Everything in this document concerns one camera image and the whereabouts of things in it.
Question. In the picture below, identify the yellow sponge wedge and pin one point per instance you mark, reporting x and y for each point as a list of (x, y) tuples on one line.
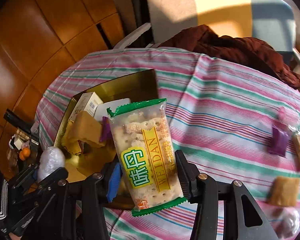
[(87, 129)]

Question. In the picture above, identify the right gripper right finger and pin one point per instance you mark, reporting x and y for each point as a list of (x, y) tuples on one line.
[(188, 178)]

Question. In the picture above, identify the striped bed sheet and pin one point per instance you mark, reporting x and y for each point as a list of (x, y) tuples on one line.
[(220, 113)]

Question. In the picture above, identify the clear plastic wrap ball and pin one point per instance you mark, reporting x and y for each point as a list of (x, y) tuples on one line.
[(289, 222)]

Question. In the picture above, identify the white medicine box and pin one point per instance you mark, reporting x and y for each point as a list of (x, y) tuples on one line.
[(87, 102)]

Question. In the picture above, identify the purple snack packet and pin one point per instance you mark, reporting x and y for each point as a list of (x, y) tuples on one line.
[(106, 130), (279, 142)]

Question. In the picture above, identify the yellow knitted sock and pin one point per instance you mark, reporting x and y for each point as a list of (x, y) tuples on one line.
[(72, 146)]

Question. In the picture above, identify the orange fruit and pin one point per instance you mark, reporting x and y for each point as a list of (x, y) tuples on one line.
[(24, 153)]

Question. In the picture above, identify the tricolour armchair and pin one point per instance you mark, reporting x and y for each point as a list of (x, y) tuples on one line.
[(272, 21)]

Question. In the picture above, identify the green cracker packet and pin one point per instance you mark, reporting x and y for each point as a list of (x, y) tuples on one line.
[(143, 142)]

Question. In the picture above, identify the dark red jacket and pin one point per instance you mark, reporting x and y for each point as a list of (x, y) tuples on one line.
[(248, 51)]

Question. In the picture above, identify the wooden wardrobe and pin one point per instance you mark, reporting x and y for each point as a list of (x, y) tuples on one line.
[(39, 39)]

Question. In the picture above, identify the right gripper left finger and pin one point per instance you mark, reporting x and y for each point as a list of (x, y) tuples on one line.
[(114, 181)]

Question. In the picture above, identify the square yellow sponge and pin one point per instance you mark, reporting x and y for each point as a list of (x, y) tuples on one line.
[(284, 191)]

